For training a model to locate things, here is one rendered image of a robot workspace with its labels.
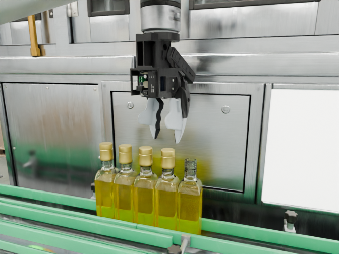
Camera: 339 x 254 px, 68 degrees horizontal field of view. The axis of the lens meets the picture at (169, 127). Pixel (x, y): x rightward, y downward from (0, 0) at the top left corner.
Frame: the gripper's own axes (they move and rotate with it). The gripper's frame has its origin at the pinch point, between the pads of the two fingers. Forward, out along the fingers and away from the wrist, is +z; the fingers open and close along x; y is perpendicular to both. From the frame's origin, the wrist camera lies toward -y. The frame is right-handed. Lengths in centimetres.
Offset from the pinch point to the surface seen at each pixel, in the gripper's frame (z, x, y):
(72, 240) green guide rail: 25.3, -17.5, 13.6
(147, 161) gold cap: 8.6, -8.0, -2.4
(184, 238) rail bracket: 25.5, 3.1, -2.5
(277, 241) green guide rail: 27.6, 20.4, -17.5
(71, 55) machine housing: -17.9, -43.9, -7.2
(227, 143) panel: 6.4, 4.3, -21.8
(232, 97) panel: -6.4, 5.0, -21.9
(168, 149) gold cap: 5.5, -3.7, -5.2
